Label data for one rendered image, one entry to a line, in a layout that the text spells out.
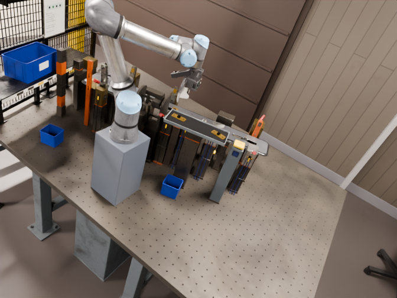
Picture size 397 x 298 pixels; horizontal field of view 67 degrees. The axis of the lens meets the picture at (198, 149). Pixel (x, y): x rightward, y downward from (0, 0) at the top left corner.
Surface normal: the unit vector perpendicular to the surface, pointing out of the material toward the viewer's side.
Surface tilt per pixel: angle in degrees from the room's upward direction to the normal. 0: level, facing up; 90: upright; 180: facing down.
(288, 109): 90
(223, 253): 0
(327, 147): 90
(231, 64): 90
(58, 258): 0
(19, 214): 0
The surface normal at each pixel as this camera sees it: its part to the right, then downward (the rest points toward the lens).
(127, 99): 0.31, -0.67
